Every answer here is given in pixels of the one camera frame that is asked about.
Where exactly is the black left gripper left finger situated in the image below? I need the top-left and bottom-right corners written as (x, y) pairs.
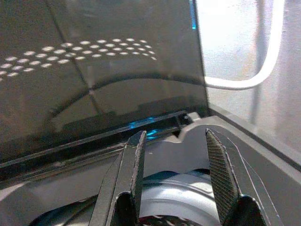
top-left (88, 130), bottom-right (148, 226)

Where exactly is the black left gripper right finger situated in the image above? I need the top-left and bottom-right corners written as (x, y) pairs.
top-left (205, 128), bottom-right (285, 226)

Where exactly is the grey top-load washing machine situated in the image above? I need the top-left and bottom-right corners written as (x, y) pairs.
top-left (0, 103), bottom-right (301, 226)

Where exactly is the dark glass washer lid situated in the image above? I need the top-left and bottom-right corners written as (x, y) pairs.
top-left (0, 0), bottom-right (210, 183)

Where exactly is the white hose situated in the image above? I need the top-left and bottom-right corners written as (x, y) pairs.
top-left (204, 0), bottom-right (285, 91)

